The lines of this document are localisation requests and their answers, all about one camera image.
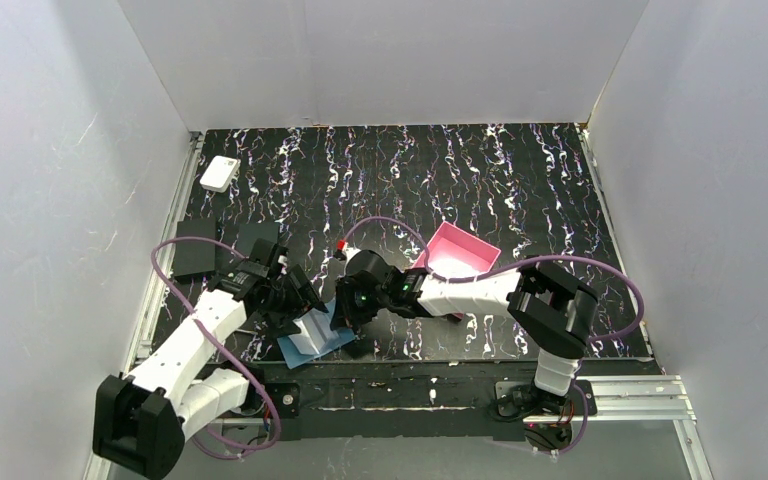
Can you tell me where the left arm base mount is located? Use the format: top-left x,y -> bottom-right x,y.
222,380 -> 302,458

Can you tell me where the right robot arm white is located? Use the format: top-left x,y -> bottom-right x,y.
331,250 -> 598,396

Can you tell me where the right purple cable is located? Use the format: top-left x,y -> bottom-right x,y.
342,216 -> 645,454

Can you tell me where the aluminium frame rail left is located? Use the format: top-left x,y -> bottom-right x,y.
123,131 -> 205,372

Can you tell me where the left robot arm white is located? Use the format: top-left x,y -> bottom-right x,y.
92,239 -> 335,479

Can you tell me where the black box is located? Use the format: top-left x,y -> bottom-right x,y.
172,217 -> 218,282
235,222 -> 283,269

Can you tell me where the aluminium frame rail front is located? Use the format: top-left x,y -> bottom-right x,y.
100,375 -> 717,480

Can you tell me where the aluminium frame rail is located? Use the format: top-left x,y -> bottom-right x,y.
100,375 -> 717,480
123,131 -> 205,372

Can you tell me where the blue card holder wallet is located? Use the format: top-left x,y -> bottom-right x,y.
277,300 -> 357,369

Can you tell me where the black box near left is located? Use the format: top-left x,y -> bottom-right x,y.
235,222 -> 283,269

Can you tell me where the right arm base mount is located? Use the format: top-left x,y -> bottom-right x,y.
486,380 -> 598,457

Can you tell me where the white small device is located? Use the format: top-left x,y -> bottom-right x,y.
199,155 -> 241,193

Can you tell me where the pink plastic box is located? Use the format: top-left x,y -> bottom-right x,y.
413,222 -> 507,317

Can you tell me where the black box far left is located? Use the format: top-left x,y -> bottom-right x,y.
172,217 -> 218,282

